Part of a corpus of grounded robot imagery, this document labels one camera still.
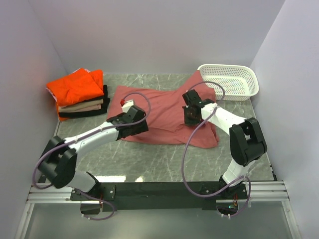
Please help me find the pink red t shirt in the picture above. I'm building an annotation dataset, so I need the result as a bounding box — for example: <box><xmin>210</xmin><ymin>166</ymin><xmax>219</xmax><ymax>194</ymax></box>
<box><xmin>107</xmin><ymin>70</ymin><xmax>219</xmax><ymax>148</ymax></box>

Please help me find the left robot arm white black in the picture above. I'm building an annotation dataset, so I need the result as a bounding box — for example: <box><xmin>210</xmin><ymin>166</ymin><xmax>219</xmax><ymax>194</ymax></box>
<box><xmin>36</xmin><ymin>106</ymin><xmax>148</xmax><ymax>200</ymax></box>

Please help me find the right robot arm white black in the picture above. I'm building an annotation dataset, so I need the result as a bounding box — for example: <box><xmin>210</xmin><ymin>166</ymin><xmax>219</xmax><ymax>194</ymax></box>
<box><xmin>181</xmin><ymin>90</ymin><xmax>267</xmax><ymax>199</ymax></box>

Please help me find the beige folded t shirt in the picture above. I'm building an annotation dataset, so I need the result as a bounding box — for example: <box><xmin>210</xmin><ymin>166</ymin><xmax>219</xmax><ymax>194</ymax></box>
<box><xmin>58</xmin><ymin>99</ymin><xmax>104</xmax><ymax>113</ymax></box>

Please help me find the white perforated plastic basket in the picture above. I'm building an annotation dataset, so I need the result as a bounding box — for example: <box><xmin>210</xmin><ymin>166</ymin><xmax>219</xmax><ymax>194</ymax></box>
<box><xmin>197</xmin><ymin>64</ymin><xmax>259</xmax><ymax>101</ymax></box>

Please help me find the orange folded t shirt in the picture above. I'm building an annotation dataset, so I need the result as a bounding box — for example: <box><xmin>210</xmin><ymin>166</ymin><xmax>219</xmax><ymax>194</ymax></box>
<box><xmin>46</xmin><ymin>68</ymin><xmax>104</xmax><ymax>109</ymax></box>

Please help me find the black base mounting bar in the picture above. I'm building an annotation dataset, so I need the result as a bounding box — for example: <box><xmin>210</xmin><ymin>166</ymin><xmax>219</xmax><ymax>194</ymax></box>
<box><xmin>69</xmin><ymin>181</ymin><xmax>250</xmax><ymax>213</ymax></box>

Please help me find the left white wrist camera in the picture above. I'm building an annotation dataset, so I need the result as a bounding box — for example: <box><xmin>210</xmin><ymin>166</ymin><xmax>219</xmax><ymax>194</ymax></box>
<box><xmin>120</xmin><ymin>99</ymin><xmax>135</xmax><ymax>113</ymax></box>

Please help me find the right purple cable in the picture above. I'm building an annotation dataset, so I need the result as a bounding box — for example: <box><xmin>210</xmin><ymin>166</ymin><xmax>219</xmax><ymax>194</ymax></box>
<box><xmin>181</xmin><ymin>81</ymin><xmax>252</xmax><ymax>219</ymax></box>

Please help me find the aluminium rail frame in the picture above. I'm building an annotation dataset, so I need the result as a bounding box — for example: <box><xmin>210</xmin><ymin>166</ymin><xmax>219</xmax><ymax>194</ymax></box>
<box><xmin>26</xmin><ymin>181</ymin><xmax>290</xmax><ymax>204</ymax></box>

